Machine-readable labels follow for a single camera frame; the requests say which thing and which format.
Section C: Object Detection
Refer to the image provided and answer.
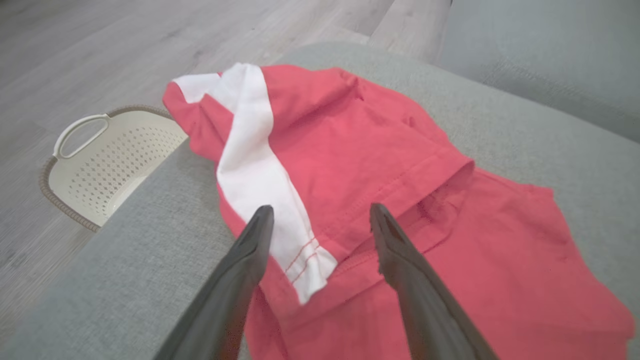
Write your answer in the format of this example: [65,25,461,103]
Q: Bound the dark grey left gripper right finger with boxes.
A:
[369,202,501,360]

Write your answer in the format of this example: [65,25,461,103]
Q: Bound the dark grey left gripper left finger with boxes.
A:
[152,204,275,360]

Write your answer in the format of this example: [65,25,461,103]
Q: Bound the grey and yellow sofa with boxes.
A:
[0,41,640,360]

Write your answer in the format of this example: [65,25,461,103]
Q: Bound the red shorts with white stripe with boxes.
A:
[162,62,636,360]

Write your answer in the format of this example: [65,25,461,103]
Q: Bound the cream perforated laundry basket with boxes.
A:
[39,104,190,233]

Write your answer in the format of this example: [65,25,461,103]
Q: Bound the grey sofa back cushion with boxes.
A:
[435,0,640,143]

